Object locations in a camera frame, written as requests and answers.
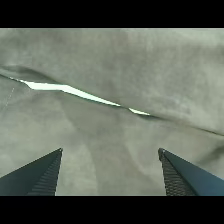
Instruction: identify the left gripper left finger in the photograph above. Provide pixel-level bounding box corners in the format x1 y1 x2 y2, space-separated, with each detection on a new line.
0 147 64 196

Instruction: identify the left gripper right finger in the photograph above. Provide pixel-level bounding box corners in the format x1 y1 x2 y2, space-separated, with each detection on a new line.
157 147 224 196

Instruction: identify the grey-green sweatshirt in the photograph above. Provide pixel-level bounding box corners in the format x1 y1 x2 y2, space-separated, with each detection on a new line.
0 27 224 196

